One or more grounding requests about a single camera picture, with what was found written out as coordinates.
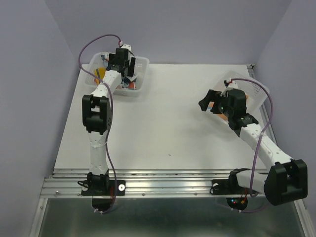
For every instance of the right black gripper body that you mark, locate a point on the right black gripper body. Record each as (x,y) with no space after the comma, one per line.
(224,109)

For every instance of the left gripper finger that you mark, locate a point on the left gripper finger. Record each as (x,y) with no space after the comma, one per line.
(112,62)
(131,67)

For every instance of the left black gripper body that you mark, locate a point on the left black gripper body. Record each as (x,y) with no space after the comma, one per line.
(126,65)

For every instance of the orange polka dot towel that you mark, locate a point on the orange polka dot towel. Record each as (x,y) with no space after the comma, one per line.
(221,115)

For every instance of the blue patterned towel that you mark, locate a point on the blue patterned towel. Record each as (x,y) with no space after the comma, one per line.
(127,79)

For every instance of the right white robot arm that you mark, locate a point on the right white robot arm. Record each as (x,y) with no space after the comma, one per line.
(286,179)

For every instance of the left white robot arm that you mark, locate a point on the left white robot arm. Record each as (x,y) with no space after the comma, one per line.
(97,117)

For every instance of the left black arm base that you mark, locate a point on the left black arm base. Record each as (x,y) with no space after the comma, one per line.
(103,190)

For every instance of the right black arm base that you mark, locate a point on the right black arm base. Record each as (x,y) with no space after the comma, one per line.
(237,196)

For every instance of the white basket with towels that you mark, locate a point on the white basket with towels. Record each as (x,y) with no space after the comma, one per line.
(140,71)

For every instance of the red white towel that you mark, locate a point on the red white towel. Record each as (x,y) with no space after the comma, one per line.
(131,85)

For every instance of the yellow grey towel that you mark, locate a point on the yellow grey towel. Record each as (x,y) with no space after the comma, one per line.
(99,75)

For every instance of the empty white basket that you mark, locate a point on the empty white basket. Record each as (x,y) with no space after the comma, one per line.
(255,94)

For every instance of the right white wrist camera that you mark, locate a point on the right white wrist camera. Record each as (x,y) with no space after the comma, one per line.
(229,85)

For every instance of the aluminium frame rail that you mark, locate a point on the aluminium frame rail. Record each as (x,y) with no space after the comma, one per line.
(161,203)

